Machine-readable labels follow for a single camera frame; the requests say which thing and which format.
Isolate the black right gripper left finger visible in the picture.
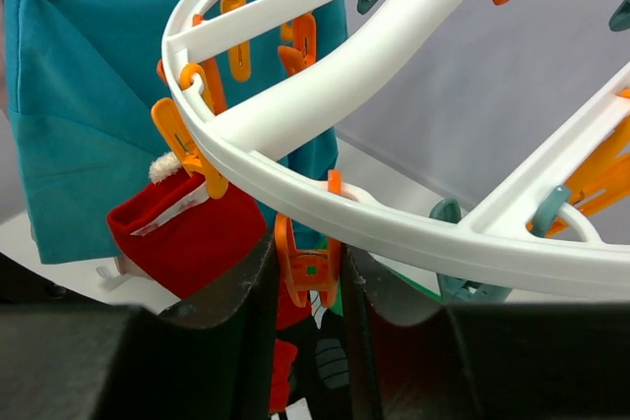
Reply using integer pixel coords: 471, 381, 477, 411
1, 235, 279, 419

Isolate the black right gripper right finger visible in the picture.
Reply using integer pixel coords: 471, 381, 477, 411
340, 247, 629, 419

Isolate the red christmas sock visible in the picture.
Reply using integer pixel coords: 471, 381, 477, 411
106, 151, 268, 299
269, 281, 311, 414

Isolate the orange clothes peg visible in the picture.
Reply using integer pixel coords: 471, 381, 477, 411
151, 97, 228, 200
273, 168, 344, 309

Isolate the white round clip hanger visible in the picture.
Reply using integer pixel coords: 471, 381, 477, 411
161, 0, 629, 299

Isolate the teal clothes peg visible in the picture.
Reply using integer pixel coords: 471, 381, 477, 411
429, 198, 512, 303

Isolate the black sock with blue pattern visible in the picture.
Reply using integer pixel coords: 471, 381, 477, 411
271, 292, 352, 419

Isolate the green plastic tray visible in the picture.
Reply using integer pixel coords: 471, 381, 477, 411
315, 238, 442, 316

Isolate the orange peg on crossbar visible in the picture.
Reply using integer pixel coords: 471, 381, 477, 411
527, 117, 629, 237

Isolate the teal hanging garment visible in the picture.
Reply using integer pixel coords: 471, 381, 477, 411
2, 0, 349, 265

